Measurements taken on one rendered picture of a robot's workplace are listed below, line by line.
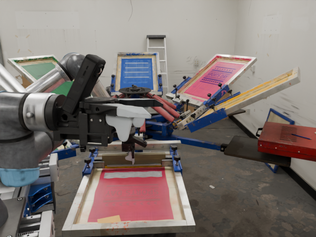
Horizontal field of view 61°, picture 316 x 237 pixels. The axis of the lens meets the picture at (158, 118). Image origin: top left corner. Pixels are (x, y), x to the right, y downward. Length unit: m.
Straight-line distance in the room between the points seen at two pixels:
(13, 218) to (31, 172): 0.38
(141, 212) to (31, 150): 0.90
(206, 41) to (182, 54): 0.56
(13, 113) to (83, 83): 0.14
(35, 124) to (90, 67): 0.15
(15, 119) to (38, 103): 0.05
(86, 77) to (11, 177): 0.26
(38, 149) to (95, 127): 0.18
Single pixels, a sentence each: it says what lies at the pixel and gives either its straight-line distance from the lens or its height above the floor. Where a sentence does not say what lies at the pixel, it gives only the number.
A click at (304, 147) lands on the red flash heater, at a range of 1.98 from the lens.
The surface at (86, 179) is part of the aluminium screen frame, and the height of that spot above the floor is 0.99.
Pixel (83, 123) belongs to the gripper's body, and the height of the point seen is 1.65.
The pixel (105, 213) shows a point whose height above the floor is 0.96.
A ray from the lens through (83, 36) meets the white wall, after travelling 5.83.
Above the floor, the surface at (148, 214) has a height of 0.95.
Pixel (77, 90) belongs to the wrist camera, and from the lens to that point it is 0.50.
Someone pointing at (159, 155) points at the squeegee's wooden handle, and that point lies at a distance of 1.76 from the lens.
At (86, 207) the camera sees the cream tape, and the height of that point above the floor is 0.96.
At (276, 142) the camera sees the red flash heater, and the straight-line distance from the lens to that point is 1.98.
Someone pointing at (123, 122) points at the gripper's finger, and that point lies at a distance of 0.44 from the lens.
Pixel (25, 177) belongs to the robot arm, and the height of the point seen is 1.52.
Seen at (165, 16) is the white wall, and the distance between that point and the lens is 5.75.
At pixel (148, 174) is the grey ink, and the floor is 0.96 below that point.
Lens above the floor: 1.80
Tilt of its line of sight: 18 degrees down
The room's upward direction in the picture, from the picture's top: straight up
